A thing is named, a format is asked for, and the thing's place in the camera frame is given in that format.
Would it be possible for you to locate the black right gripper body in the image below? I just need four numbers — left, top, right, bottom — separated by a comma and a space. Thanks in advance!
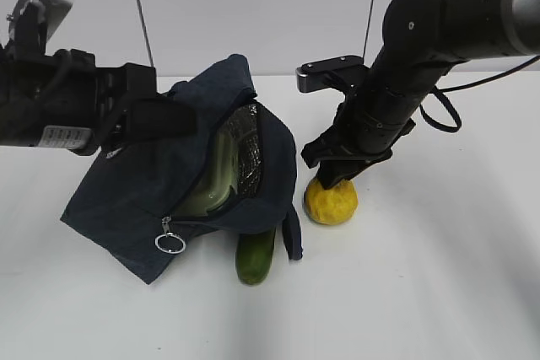
301, 94, 416, 168

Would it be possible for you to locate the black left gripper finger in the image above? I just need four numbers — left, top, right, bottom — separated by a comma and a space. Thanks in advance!
126, 98, 197, 143

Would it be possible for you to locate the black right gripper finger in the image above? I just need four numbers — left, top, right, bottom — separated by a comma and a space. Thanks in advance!
316, 161, 371, 190

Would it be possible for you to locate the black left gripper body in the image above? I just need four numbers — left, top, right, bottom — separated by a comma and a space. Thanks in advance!
1, 49, 156, 156

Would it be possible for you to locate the yellow pear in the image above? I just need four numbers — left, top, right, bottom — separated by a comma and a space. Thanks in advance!
304, 177, 359, 226

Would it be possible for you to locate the navy blue lunch bag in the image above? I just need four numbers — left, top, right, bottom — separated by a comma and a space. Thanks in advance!
61, 54, 303, 283

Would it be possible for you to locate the glass container green lid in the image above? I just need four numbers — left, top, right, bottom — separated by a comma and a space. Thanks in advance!
173, 130, 239, 218

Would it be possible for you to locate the green cucumber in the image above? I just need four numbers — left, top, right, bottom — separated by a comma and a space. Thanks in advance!
235, 228, 276, 286

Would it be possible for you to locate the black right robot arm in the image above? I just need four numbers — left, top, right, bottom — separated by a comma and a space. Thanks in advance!
296, 0, 539, 189

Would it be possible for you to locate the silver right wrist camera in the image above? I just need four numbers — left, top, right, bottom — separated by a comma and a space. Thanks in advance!
295, 55, 369, 94

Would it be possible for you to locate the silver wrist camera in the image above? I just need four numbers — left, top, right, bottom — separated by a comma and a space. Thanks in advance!
7, 0, 75, 54
295, 55, 369, 94

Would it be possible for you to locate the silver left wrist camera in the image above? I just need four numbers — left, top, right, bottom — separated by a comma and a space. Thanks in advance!
7, 0, 75, 54

